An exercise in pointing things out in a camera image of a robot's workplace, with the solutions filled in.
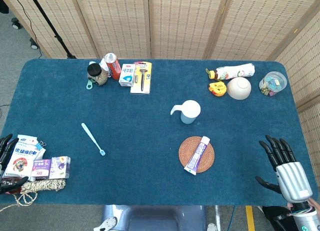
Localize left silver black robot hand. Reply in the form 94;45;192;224
0;133;29;195

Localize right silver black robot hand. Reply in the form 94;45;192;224
255;134;314;207

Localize light blue toothbrush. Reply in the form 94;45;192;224
81;122;106;157

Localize purple white toothpaste tube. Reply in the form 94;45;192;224
183;135;211;176

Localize white mug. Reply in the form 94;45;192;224
170;99;202;125

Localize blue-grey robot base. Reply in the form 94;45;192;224
93;204;218;231

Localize round woven rattan coaster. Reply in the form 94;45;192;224
178;136;216;174

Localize razor in yellow package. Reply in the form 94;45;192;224
130;61;153;95

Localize white printed snack bag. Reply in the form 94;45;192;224
2;134;47;181

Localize blue binder clip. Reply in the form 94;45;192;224
34;140;48;152

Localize purple white drink carton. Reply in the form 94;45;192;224
48;155;72;180

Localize clear tub of clips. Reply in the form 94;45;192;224
258;71;288;97

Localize beige upturned bowl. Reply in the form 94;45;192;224
226;77;252;101

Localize glass jar with black lid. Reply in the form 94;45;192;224
86;63;109;87

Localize bamboo folding screen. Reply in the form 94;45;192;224
266;9;320;187
0;0;320;61

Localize yellow tape measure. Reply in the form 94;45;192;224
208;81;228;97

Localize drink bottle with yellow cap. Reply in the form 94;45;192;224
205;63;256;81

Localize crumpled white wrapper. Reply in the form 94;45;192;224
98;57;111;78

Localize black tripod stand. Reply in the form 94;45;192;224
26;0;77;60

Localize red drink can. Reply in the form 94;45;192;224
104;52;122;81

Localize white blue milk carton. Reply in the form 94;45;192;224
118;63;137;88

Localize black background object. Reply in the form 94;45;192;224
0;0;10;15

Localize blue carpet table mat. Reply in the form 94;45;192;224
0;58;312;207

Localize coil of twine rope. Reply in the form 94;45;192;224
0;178;67;213

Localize blue floor cable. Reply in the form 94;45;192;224
229;205;237;231

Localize thin black hanging cable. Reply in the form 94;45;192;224
9;0;43;59

